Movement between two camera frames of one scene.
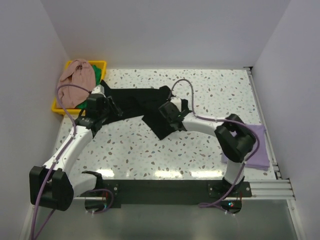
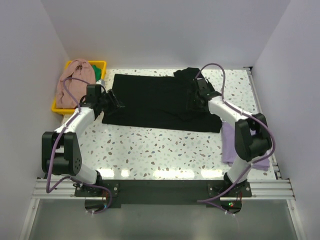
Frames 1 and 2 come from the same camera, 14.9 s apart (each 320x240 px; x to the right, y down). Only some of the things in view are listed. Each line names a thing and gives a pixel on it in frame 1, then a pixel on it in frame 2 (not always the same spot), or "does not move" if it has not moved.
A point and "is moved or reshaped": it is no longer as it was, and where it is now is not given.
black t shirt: x=144 y=102 is moved or reshaped
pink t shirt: x=77 y=79 does not move
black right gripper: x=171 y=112 → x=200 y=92
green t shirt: x=98 y=74 does not move
